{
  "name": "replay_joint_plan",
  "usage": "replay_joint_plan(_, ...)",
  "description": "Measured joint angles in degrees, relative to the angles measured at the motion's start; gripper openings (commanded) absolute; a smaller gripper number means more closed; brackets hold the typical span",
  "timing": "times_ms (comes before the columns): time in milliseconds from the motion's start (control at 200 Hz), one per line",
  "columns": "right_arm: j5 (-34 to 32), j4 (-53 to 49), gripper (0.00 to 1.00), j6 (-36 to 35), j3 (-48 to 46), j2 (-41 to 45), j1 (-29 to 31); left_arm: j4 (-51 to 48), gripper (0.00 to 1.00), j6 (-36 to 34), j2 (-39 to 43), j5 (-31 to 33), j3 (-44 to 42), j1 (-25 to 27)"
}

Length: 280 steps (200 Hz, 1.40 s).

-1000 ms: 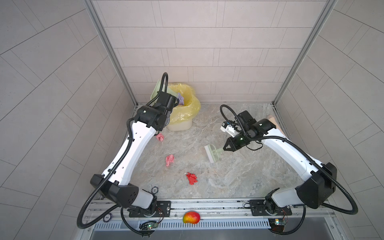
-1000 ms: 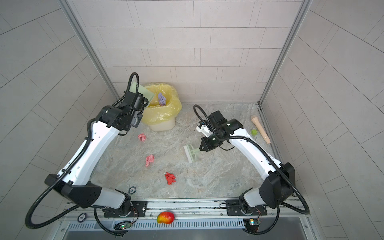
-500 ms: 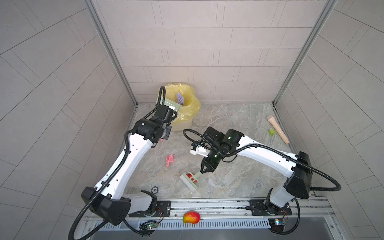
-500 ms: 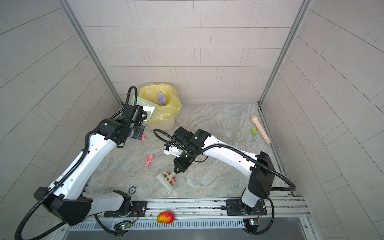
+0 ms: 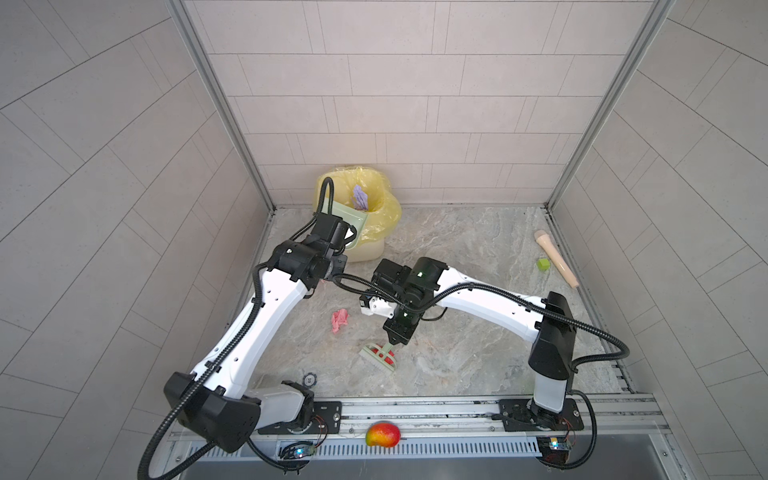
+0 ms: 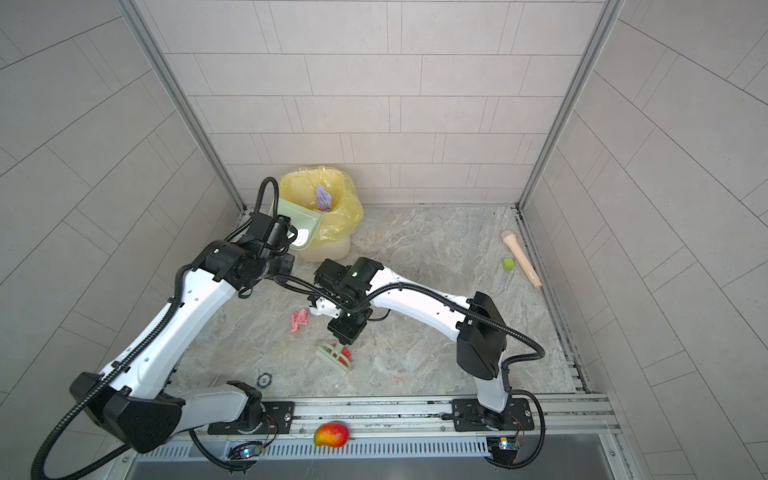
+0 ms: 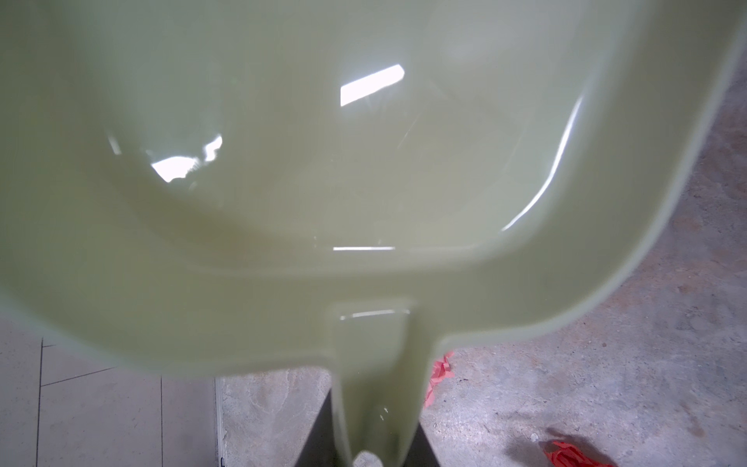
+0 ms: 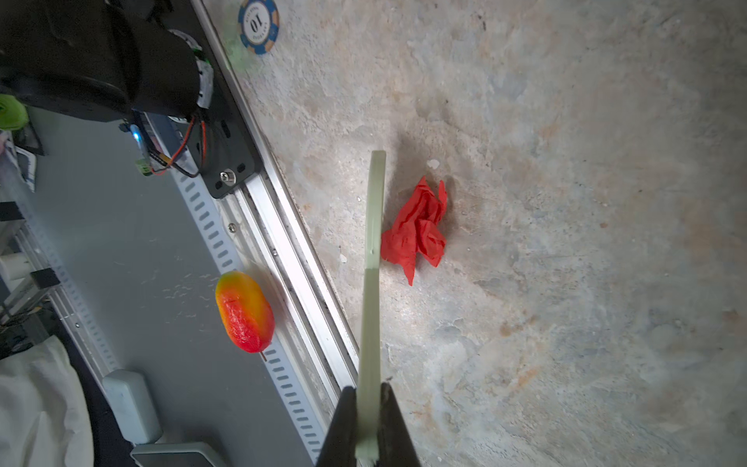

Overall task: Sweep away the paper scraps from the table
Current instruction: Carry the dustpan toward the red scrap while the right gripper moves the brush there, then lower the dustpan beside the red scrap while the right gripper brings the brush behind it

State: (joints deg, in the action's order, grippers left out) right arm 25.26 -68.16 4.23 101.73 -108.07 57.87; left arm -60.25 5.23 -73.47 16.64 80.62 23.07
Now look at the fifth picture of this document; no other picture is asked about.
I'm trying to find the circuit board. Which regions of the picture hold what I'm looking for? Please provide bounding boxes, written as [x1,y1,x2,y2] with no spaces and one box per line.
[279,441,317,461]
[536,436,572,466]

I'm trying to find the green white hand brush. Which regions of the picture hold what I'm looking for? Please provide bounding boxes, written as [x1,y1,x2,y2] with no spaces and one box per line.
[359,342,397,373]

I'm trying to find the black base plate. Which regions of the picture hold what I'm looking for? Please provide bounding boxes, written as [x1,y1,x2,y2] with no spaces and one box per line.
[498,398,584,432]
[257,401,342,435]

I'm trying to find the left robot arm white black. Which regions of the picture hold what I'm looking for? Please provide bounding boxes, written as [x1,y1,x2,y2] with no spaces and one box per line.
[137,177,357,479]

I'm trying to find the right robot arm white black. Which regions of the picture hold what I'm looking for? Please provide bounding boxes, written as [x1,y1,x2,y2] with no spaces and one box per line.
[328,257,630,433]

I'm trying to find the beige wooden rolling pin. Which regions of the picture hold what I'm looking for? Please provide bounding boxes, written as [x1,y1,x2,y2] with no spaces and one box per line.
[534,230,580,289]

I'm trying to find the black round token on table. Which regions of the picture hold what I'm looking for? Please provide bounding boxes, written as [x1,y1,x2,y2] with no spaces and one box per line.
[302,372,317,388]

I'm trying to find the left circuit board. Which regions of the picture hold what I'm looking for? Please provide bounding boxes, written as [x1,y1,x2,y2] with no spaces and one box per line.
[279,441,317,461]

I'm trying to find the red paper scrap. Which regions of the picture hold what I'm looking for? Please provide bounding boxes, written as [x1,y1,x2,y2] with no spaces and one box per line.
[372,343,396,370]

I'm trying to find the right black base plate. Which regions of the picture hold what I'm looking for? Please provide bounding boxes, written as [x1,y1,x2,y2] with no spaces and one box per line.
[498,398,584,432]

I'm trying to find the pink paper scrap lower left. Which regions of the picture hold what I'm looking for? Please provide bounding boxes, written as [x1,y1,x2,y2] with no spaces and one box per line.
[331,309,349,334]

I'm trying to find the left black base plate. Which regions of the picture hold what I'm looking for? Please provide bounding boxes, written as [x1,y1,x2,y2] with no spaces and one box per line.
[257,401,342,435]

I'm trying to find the white bin yellow bag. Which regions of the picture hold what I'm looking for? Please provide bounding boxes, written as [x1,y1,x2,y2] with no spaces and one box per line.
[315,166,402,262]

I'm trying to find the aluminium rail frame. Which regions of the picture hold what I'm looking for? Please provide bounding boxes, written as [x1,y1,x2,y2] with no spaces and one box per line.
[205,393,692,479]

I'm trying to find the red yellow mango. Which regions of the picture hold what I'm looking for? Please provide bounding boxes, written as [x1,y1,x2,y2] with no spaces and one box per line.
[365,422,401,448]

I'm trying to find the purple paper scrap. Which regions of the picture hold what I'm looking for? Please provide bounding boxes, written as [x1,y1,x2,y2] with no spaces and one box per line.
[352,185,369,212]

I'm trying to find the right circuit board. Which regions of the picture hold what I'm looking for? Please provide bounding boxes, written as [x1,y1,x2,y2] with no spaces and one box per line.
[536,436,572,466]

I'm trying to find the light green dustpan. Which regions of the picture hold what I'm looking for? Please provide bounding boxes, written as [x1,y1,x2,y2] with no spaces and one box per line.
[331,201,368,250]

